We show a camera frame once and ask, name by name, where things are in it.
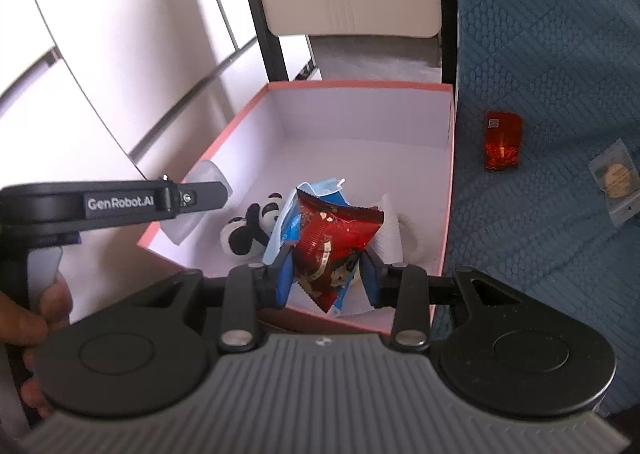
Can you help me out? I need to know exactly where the white wardrobe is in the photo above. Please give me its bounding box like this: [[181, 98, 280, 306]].
[[0, 0, 272, 195]]

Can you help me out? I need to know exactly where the red foil packet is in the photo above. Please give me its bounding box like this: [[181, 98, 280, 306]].
[[482, 110, 525, 173]]

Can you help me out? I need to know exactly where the red snack packet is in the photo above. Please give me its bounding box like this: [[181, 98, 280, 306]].
[[292, 187, 385, 314]]

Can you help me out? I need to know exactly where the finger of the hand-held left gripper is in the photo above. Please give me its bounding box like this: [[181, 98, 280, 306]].
[[172, 179, 227, 213]]

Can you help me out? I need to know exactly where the clear packet with beige disc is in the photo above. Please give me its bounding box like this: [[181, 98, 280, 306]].
[[588, 137, 640, 228]]

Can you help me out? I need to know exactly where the person's left hand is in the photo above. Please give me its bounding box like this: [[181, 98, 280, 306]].
[[0, 278, 74, 421]]

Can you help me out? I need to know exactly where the panda plush toy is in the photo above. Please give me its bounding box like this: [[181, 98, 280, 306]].
[[219, 191, 287, 261]]

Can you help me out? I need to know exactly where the clear plastic bag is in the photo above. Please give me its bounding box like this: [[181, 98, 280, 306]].
[[161, 159, 234, 246]]

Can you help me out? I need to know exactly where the blue face mask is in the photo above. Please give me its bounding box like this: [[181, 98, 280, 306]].
[[260, 176, 347, 266]]

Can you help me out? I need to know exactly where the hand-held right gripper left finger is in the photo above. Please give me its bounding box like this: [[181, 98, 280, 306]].
[[127, 241, 297, 355]]

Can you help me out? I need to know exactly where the blue textured mattress pad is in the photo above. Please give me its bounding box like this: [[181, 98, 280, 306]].
[[431, 0, 640, 421]]

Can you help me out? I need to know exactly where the orange cardboard box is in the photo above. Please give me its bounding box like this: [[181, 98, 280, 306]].
[[137, 79, 457, 336]]

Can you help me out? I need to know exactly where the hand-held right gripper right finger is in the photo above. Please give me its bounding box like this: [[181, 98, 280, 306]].
[[359, 251, 524, 354]]

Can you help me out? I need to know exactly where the white tissue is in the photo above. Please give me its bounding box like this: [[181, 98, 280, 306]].
[[349, 191, 422, 316]]

